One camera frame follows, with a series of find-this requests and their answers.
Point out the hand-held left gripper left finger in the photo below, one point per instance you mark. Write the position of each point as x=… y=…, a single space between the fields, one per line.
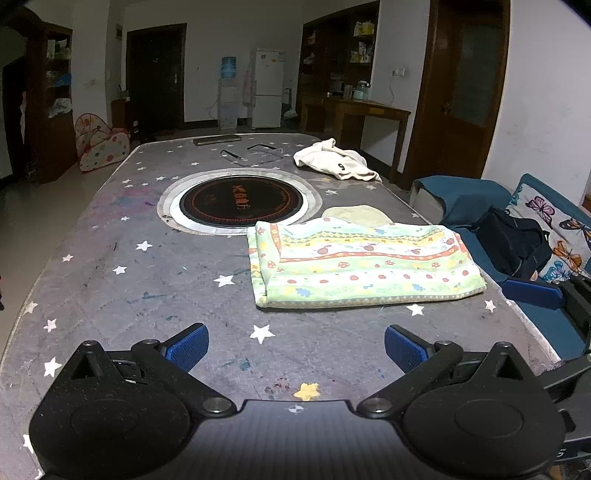
x=189 y=347

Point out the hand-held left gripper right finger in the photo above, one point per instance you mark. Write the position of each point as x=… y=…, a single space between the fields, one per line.
x=406 y=349

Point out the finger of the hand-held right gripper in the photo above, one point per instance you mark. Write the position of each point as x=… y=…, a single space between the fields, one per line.
x=531 y=292
x=572 y=376

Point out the colourful patterned child's jacket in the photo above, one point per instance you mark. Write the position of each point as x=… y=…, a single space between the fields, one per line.
x=369 y=267

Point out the black bag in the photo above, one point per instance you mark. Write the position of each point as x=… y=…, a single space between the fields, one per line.
x=508 y=242

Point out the butterfly print cushion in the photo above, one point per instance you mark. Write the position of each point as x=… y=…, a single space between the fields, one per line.
x=554 y=217

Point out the grey star-print table cover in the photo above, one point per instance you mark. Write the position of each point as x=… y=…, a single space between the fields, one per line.
x=138 y=277

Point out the blue sofa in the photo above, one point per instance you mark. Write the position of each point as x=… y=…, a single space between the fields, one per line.
x=466 y=203

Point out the round black induction cooktop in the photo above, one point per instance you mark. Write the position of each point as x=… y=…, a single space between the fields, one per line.
x=235 y=201

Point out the cream garment with number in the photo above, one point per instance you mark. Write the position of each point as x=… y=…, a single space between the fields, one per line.
x=337 y=159

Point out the flat dark bar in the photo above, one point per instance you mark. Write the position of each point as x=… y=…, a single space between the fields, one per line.
x=217 y=140

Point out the brown door with glass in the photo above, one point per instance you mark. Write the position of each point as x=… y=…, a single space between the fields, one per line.
x=466 y=83

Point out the polka-dot play tent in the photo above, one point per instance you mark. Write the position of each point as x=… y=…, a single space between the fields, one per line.
x=99 y=145

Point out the brown wooden desk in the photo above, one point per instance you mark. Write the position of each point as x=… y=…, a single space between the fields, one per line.
x=355 y=110

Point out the white water dispenser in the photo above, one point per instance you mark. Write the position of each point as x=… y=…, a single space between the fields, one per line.
x=228 y=104

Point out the pale green kettle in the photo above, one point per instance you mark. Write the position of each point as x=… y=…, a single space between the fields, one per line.
x=361 y=90

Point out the pink hanging cloth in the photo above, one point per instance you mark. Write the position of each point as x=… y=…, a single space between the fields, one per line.
x=248 y=85

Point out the white refrigerator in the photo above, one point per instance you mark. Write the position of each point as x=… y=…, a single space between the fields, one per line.
x=267 y=87

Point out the dark wooden door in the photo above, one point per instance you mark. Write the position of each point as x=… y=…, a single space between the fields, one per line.
x=154 y=78

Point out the dark open shelf unit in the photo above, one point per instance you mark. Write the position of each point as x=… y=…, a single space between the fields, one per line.
x=51 y=92

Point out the dark wooden bookshelf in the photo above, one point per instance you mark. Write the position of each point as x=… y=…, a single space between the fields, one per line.
x=337 y=50

